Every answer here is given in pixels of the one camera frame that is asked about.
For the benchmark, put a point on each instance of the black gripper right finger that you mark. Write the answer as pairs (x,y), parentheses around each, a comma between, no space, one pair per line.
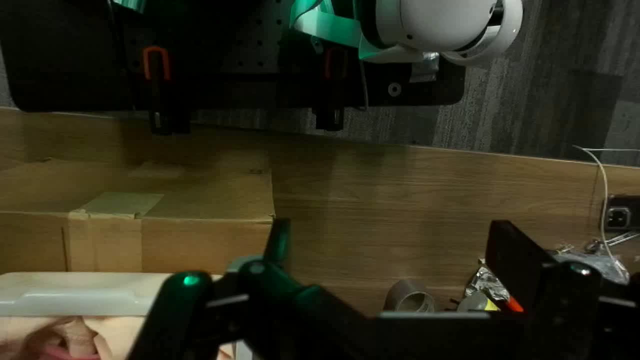
(526,281)

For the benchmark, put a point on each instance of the peach printed cloth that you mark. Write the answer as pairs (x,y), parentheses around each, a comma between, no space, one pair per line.
(17,327)

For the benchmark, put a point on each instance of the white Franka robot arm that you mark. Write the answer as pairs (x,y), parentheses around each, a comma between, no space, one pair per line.
(441,22)

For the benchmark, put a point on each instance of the crumpled foil wrapper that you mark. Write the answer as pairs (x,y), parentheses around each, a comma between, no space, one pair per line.
(476,283)

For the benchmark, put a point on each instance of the small orange tool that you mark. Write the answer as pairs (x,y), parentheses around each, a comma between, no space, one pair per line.
(512,304)

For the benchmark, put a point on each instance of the grey tape roll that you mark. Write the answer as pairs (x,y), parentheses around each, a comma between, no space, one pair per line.
(403,287)

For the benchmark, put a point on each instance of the tall cardboard box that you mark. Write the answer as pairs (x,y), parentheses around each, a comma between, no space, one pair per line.
(201,242)

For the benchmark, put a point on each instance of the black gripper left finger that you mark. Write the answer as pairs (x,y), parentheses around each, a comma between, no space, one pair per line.
(278,242)

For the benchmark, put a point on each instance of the low cardboard box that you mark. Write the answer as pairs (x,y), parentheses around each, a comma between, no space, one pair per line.
(201,190)

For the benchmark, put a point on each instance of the white plastic bin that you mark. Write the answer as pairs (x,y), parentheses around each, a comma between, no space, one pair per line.
(73,293)

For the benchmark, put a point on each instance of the black robot mounting stand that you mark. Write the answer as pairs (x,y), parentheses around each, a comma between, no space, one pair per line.
(67,61)

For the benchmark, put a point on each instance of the black plug block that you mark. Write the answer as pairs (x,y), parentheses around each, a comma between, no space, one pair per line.
(622,214)

